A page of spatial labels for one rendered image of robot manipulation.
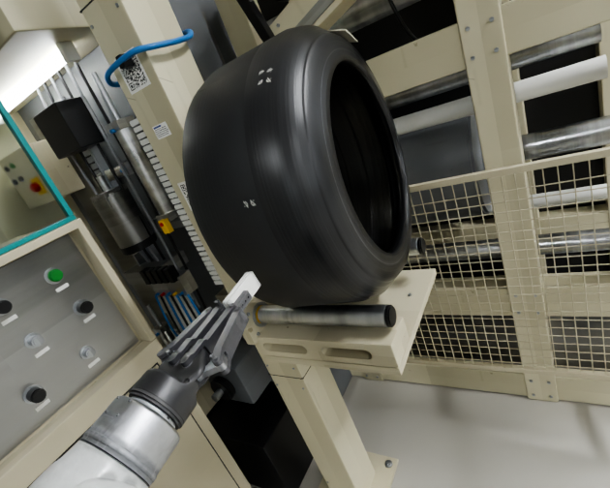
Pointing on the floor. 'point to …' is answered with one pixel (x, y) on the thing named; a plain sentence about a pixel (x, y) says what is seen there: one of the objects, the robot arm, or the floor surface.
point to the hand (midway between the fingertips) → (242, 293)
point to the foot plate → (385, 468)
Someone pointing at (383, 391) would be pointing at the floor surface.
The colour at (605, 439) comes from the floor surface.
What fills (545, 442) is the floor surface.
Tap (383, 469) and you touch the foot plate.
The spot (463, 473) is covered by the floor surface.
